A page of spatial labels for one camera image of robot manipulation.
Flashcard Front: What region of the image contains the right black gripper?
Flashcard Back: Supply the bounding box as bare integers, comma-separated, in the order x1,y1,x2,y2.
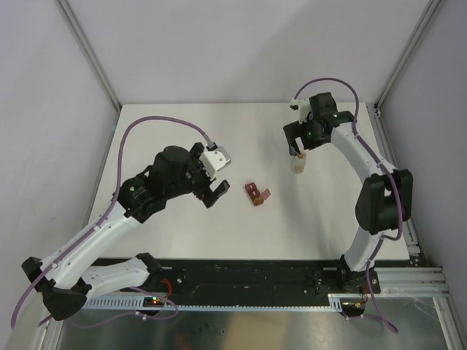
283,117,327,157

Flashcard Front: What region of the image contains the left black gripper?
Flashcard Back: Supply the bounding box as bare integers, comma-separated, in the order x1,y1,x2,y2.
165,143,228,206

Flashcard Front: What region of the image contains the clear pill bottle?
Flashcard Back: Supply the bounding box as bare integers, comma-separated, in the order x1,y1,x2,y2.
290,157,306,174

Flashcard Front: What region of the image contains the red weekly pill organizer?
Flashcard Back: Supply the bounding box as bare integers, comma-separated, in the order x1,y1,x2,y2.
244,182,271,207

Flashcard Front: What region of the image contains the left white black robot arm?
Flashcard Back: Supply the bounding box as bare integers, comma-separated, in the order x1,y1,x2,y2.
22,142,231,321

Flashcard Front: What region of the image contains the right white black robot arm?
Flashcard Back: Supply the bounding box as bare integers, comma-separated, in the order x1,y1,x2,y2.
283,93,413,292

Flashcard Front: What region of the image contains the shiny metal front plate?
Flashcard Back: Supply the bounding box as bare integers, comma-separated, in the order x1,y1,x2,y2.
57,298,448,349

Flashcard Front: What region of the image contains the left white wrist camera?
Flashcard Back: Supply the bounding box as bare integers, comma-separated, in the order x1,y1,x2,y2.
199,147,231,180

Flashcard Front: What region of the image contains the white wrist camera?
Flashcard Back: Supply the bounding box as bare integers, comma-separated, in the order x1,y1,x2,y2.
290,98,312,124
199,147,231,180

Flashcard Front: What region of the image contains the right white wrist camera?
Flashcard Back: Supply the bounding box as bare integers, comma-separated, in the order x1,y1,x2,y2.
290,98,312,124

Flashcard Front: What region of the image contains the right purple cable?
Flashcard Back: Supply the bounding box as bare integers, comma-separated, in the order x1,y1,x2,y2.
293,77,404,333

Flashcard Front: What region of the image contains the purple cable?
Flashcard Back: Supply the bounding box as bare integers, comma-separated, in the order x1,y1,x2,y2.
293,77,404,333
9,115,216,329

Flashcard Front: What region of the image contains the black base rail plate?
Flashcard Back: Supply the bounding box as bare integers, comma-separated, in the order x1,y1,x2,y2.
119,257,382,306

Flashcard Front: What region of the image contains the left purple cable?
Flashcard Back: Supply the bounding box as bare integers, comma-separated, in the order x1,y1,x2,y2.
9,115,216,329

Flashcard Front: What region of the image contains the grey slotted cable duct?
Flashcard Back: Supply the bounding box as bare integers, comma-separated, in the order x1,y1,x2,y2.
82,294,377,313

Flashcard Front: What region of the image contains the right aluminium frame post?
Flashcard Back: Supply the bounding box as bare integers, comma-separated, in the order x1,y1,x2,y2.
372,0,444,114

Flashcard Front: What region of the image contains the aluminium frame post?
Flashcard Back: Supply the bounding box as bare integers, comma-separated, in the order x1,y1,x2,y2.
372,0,444,114
54,0,122,112

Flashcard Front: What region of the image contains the left aluminium frame post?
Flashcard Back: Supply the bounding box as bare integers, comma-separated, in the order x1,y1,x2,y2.
54,0,122,112

